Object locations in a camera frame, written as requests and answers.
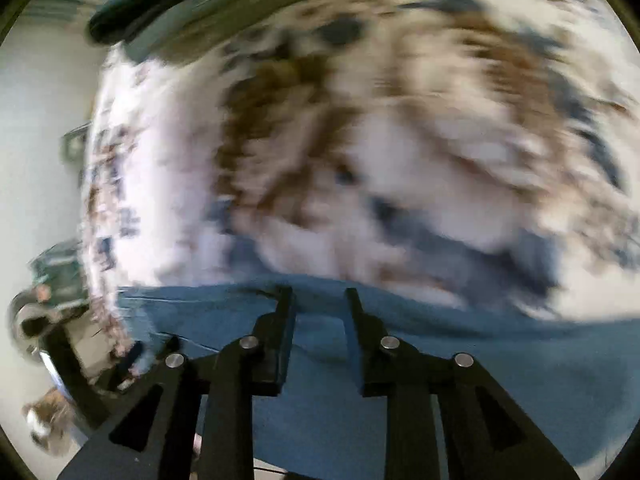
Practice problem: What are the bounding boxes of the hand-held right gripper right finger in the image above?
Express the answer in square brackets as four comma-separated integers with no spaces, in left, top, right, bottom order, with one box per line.
[345,288,581,480]

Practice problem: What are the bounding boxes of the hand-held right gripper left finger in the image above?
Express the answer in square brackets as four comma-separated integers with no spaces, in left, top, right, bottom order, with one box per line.
[56,285,295,480]

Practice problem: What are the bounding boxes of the blue pants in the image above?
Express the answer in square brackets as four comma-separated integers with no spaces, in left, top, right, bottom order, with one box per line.
[116,274,640,480]

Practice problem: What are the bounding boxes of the printed blanket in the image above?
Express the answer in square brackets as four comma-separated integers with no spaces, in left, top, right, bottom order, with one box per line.
[80,0,640,396]

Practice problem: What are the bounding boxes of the dark green clothing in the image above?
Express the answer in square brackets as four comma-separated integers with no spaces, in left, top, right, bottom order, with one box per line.
[87,0,401,63]

